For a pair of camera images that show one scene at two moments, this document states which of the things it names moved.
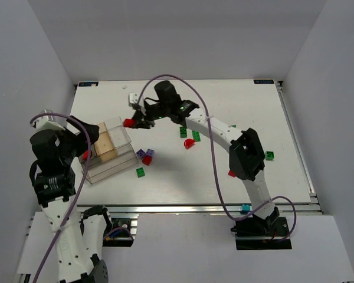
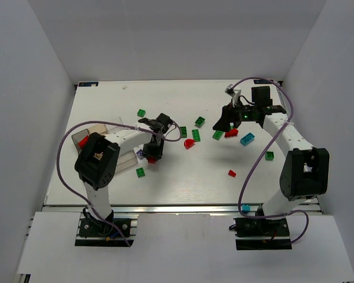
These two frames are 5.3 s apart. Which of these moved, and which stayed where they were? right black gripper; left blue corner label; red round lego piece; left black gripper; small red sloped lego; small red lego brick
Moved: left black gripper; right black gripper; small red lego brick
Stayed: left blue corner label; small red sloped lego; red round lego piece
